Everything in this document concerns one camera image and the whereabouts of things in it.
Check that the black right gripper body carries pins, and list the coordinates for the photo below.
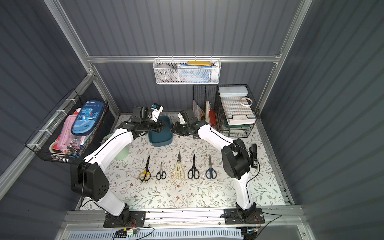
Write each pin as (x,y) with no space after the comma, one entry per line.
(177,129)

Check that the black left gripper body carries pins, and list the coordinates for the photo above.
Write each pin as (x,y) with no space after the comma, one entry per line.
(160,126)

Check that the teal storage box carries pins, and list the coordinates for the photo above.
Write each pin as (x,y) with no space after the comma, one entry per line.
(165,137)

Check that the black handled scissors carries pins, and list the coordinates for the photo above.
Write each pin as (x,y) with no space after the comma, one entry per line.
(193,172)

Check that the cream kitchen shears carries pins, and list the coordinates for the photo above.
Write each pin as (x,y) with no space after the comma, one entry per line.
(178,172)

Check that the blue handled scissors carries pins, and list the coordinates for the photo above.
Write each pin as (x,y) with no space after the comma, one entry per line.
(210,172)

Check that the small black scissors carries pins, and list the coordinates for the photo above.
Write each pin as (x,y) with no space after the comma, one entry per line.
(161,174)

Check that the yellow black scissors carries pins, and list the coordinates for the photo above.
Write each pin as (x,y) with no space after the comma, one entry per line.
(146,174)

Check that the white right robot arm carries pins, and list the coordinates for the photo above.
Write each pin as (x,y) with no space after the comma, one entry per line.
(236,159)

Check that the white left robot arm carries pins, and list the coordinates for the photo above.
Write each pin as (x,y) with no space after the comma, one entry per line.
(88,177)

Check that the light blue pencil box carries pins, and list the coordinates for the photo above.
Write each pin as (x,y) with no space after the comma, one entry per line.
(233,91)

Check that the red book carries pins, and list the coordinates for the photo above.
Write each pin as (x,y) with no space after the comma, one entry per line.
(212,118)

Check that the green pen cup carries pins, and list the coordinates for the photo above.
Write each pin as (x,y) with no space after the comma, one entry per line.
(122,154)

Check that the checkered notebook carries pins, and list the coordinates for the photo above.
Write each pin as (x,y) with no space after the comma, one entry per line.
(238,107)

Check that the white paper stack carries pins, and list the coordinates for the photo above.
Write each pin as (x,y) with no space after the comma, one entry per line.
(240,121)

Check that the blue card pack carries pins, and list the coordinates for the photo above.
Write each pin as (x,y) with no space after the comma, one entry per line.
(194,74)

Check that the white tape roll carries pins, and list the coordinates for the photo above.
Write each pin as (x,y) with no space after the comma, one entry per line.
(163,72)

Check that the white mesh hanging basket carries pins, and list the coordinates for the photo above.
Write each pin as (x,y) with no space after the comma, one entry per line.
(215,76)

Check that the blue shark pencil case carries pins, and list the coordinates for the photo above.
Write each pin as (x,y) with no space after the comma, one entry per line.
(89,117)

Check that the black stapler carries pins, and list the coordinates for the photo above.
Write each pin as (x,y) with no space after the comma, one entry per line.
(253,155)

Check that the pink pencil case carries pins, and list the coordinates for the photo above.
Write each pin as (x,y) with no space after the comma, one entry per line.
(67,139)

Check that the black wire desk organizer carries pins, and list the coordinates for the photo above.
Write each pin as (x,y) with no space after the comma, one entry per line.
(207,96)

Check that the black wire wall basket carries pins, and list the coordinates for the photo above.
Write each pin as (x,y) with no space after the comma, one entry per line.
(43,142)

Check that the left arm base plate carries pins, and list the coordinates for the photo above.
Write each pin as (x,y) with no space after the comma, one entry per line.
(125,220)

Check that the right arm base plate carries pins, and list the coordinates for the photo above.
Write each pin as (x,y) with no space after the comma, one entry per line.
(254,216)

